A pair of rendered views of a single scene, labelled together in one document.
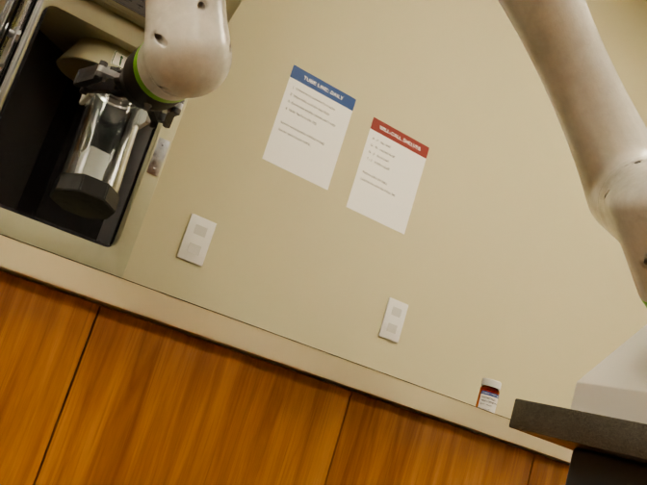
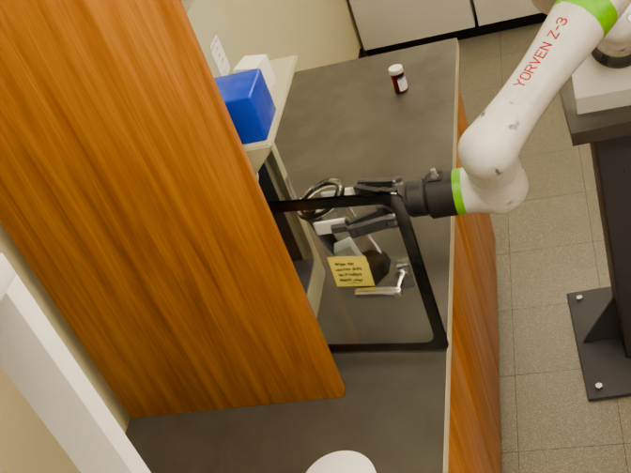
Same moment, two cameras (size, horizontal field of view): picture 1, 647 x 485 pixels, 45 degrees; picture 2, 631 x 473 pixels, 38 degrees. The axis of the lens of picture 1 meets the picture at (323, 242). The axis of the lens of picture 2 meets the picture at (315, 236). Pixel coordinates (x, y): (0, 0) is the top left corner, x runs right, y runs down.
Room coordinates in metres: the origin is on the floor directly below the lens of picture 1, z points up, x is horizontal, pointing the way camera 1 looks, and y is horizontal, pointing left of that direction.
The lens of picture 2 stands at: (0.10, 1.42, 2.29)
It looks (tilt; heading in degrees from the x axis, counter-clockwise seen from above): 36 degrees down; 320
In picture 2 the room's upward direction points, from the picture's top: 22 degrees counter-clockwise
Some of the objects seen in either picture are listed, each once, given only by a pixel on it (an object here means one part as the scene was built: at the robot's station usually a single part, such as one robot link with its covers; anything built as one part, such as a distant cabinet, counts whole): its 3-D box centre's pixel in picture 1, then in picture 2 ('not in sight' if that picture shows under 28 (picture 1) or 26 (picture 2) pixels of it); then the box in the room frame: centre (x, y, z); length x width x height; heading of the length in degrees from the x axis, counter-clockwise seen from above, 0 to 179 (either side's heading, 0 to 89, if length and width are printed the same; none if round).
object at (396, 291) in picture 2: not in sight; (381, 285); (1.02, 0.54, 1.20); 0.10 x 0.05 x 0.03; 21
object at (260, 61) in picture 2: not in sight; (254, 75); (1.30, 0.40, 1.54); 0.05 x 0.05 x 0.06; 12
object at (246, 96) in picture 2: not in sight; (238, 109); (1.24, 0.52, 1.55); 0.10 x 0.10 x 0.09; 29
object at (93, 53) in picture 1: (107, 68); not in sight; (1.43, 0.49, 1.34); 0.18 x 0.18 x 0.05
